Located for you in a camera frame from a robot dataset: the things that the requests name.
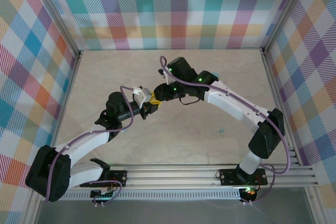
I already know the colourful plaid cloth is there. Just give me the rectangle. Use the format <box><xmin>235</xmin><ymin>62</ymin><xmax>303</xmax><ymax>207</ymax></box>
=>
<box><xmin>265</xmin><ymin>0</ymin><xmax>336</xmax><ymax>224</ymax></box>
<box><xmin>0</xmin><ymin>0</ymin><xmax>79</xmax><ymax>224</ymax></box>
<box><xmin>39</xmin><ymin>0</ymin><xmax>301</xmax><ymax>51</ymax></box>

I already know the green circuit board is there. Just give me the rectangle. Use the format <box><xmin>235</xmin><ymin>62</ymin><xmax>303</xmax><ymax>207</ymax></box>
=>
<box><xmin>90</xmin><ymin>187</ymin><xmax>117</xmax><ymax>200</ymax></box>

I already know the black controller board with lights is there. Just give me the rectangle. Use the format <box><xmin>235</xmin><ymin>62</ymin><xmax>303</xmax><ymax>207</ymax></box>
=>
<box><xmin>239</xmin><ymin>187</ymin><xmax>259</xmax><ymax>203</ymax></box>

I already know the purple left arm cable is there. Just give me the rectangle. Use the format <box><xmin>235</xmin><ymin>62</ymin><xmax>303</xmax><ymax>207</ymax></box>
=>
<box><xmin>45</xmin><ymin>86</ymin><xmax>137</xmax><ymax>204</ymax></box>

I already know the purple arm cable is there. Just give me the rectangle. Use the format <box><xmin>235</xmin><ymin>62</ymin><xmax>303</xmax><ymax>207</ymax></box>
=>
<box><xmin>45</xmin><ymin>86</ymin><xmax>137</xmax><ymax>204</ymax></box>
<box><xmin>159</xmin><ymin>55</ymin><xmax>292</xmax><ymax>207</ymax></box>

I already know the thin black cable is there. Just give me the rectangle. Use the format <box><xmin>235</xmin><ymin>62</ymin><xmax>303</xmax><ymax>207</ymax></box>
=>
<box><xmin>177</xmin><ymin>94</ymin><xmax>202</xmax><ymax>106</ymax></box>

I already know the aluminium frame side rail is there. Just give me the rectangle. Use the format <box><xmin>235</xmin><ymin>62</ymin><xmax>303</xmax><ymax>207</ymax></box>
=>
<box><xmin>25</xmin><ymin>50</ymin><xmax>84</xmax><ymax>224</ymax></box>
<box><xmin>260</xmin><ymin>48</ymin><xmax>325</xmax><ymax>224</ymax></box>

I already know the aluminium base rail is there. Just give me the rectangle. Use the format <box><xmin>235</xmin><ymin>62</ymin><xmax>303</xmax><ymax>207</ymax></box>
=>
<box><xmin>70</xmin><ymin>163</ymin><xmax>320</xmax><ymax>188</ymax></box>

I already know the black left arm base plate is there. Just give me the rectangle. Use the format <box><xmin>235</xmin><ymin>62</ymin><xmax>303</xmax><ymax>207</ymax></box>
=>
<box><xmin>109</xmin><ymin>170</ymin><xmax>128</xmax><ymax>187</ymax></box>

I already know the slotted grey cable duct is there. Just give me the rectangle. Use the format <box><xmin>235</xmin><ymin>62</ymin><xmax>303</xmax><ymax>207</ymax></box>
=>
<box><xmin>61</xmin><ymin>188</ymin><xmax>243</xmax><ymax>201</ymax></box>

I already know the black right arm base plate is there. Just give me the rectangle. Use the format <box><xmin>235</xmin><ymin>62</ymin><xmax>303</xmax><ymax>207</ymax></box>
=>
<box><xmin>218</xmin><ymin>168</ymin><xmax>269</xmax><ymax>186</ymax></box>

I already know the aluminium frame post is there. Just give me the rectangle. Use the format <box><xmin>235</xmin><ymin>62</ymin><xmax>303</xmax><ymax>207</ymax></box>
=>
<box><xmin>28</xmin><ymin>0</ymin><xmax>81</xmax><ymax>60</ymax></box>
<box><xmin>261</xmin><ymin>0</ymin><xmax>314</xmax><ymax>55</ymax></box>

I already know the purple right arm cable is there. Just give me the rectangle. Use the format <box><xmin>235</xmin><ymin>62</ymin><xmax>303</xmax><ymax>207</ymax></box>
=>
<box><xmin>159</xmin><ymin>55</ymin><xmax>292</xmax><ymax>207</ymax></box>

